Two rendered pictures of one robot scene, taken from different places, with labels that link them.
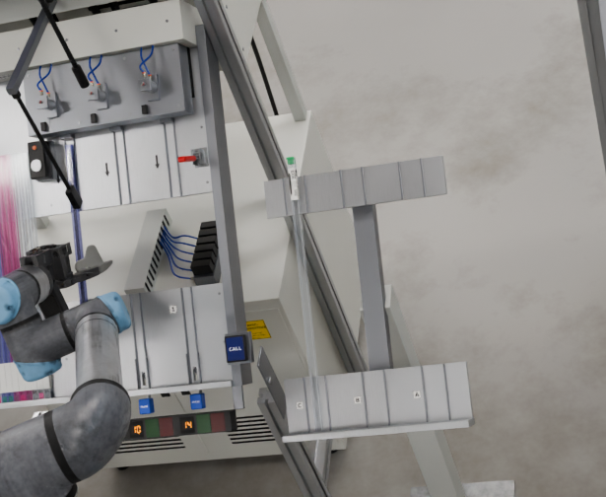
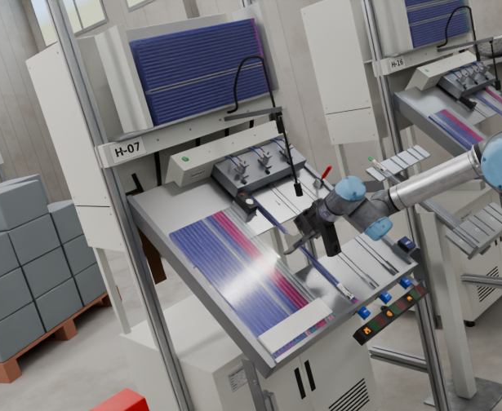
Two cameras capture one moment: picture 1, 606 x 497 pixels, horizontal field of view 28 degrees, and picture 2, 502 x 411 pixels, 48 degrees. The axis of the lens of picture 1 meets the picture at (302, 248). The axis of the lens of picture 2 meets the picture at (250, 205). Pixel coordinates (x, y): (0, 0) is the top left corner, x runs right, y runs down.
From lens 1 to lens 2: 2.52 m
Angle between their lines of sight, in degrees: 59
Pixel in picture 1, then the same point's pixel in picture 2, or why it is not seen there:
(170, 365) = (379, 272)
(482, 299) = not seen: hidden behind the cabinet
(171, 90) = (295, 153)
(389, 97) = not seen: hidden behind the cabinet
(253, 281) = not seen: hidden behind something
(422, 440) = (456, 310)
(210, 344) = (388, 255)
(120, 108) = (277, 165)
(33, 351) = (381, 211)
